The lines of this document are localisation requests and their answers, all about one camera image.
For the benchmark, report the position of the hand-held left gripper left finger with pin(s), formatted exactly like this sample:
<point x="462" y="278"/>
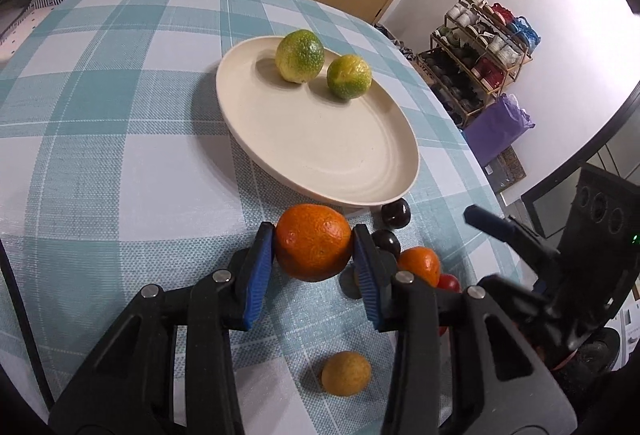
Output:
<point x="255" y="277"/>

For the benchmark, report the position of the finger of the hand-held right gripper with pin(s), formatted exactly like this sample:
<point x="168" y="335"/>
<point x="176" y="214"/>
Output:
<point x="505" y="227"/>
<point x="520" y="300"/>

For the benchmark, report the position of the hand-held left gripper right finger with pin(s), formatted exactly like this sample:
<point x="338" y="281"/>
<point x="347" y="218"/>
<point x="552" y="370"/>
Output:
<point x="368" y="282"/>

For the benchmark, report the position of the dark purple plum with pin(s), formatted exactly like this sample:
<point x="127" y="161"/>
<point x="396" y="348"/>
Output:
<point x="395" y="213"/>
<point x="389" y="241"/>

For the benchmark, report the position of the small orange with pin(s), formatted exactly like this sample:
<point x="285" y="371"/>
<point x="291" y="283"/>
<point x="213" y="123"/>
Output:
<point x="420" y="265"/>

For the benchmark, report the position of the large orange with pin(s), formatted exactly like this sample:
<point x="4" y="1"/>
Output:
<point x="313" y="242"/>

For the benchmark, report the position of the red cherry tomato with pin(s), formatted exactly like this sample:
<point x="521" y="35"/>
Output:
<point x="449" y="282"/>

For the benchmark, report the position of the brown longan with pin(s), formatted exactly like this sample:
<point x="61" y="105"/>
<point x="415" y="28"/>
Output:
<point x="346" y="373"/>

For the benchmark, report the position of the cream round plate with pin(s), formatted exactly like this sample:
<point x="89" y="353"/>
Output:
<point x="320" y="155"/>

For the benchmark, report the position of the patterned doormat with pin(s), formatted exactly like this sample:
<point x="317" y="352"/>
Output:
<point x="507" y="170"/>

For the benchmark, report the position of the purple bag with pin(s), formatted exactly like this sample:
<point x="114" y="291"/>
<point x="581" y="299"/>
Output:
<point x="495" y="130"/>

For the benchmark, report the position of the green yellow citrus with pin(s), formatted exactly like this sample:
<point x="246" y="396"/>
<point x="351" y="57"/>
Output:
<point x="349" y="76"/>
<point x="299" y="56"/>

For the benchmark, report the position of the scattered slippers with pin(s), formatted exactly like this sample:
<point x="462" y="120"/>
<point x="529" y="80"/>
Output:
<point x="400" y="46"/>

